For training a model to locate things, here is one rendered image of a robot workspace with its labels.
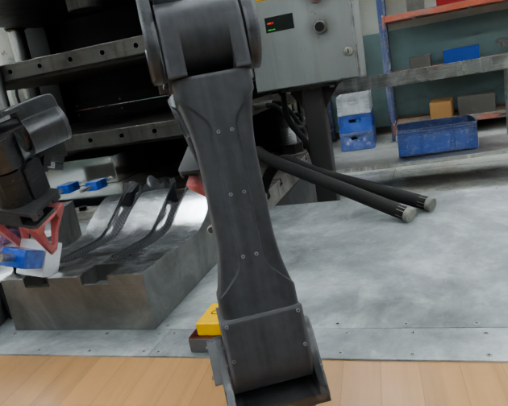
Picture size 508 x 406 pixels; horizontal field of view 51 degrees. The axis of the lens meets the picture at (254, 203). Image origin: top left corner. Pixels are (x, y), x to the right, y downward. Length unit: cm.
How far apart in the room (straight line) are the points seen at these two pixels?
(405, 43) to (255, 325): 696
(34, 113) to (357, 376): 55
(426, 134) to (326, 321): 375
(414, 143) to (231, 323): 406
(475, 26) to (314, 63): 589
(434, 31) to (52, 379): 685
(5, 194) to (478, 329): 64
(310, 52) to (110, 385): 107
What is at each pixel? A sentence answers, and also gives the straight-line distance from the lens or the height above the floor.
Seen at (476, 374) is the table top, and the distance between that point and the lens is 63.
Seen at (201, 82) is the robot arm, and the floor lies 114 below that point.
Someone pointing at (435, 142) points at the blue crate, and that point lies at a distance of 444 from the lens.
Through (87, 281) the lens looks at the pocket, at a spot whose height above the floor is 87.
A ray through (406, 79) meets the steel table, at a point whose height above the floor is 87.
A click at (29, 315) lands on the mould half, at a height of 83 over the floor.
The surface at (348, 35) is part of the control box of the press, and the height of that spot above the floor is 119.
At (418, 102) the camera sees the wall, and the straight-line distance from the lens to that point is 735.
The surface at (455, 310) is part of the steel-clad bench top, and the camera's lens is 75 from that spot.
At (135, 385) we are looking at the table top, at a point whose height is 80.
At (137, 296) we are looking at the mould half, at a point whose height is 86.
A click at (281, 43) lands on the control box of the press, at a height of 120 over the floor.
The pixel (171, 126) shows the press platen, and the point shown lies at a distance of 161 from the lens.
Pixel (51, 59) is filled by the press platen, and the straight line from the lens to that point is 180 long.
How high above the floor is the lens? 114
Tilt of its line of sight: 14 degrees down
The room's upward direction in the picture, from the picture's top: 10 degrees counter-clockwise
